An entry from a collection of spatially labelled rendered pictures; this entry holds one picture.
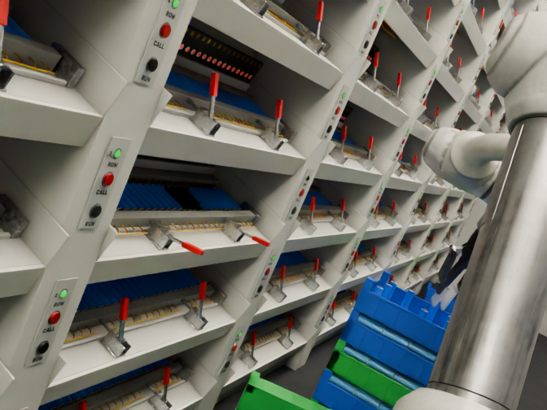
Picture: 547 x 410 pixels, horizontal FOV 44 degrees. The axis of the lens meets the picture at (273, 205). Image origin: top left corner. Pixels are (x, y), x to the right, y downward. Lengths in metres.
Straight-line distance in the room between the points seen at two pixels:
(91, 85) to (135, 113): 0.07
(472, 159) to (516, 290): 0.64
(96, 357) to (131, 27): 0.53
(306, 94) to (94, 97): 0.71
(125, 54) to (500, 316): 0.52
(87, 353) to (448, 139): 0.85
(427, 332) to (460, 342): 0.77
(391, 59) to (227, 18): 1.23
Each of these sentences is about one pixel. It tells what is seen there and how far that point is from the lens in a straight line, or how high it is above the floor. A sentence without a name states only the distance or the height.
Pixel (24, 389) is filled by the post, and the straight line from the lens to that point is 0.97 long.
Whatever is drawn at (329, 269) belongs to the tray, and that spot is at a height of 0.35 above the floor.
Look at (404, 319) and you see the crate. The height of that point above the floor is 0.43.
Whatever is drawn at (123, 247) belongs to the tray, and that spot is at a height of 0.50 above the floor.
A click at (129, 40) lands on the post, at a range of 0.81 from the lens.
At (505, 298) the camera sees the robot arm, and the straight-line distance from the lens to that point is 0.83.
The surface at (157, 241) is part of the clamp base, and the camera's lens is 1.08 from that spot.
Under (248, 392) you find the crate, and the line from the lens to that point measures 1.51.
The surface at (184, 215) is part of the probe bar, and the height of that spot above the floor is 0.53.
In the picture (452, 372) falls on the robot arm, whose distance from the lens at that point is 0.81.
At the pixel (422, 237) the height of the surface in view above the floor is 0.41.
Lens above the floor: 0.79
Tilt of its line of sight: 9 degrees down
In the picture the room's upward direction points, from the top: 23 degrees clockwise
